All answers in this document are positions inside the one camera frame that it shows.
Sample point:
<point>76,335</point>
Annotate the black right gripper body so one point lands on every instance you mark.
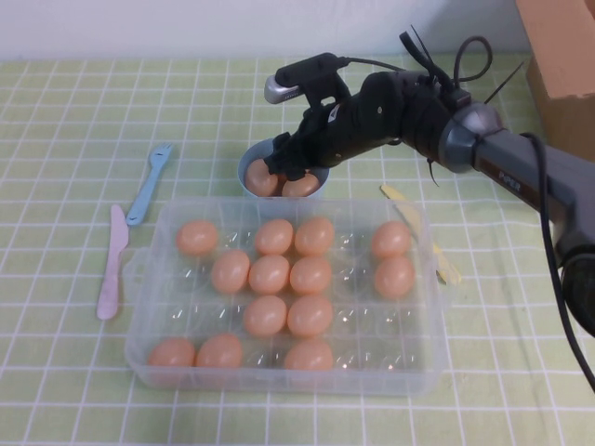
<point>334,135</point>

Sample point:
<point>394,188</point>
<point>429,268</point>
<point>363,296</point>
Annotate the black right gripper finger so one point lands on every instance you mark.
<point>279,155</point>
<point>297,174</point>

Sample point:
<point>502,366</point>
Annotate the clear plastic egg box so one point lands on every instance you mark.
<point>409,334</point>

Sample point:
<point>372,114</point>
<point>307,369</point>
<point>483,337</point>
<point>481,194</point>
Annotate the brown cardboard box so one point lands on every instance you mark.
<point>558,46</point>

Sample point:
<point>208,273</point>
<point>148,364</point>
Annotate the light blue bowl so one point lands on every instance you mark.
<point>246,162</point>

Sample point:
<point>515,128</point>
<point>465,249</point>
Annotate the black zip tie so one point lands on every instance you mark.
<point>425,58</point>
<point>504,81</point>
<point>433,173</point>

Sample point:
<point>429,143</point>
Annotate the light blue plastic fork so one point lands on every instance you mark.
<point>139,206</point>

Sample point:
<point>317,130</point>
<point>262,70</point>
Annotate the yellow plastic utensil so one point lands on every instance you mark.
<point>450,275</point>

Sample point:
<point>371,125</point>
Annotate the pink plastic knife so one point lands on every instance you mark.
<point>111,269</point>

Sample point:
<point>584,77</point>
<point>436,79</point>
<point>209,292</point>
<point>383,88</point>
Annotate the green checked tablecloth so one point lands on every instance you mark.
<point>70,93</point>

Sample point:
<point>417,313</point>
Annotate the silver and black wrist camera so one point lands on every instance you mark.
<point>302,69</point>

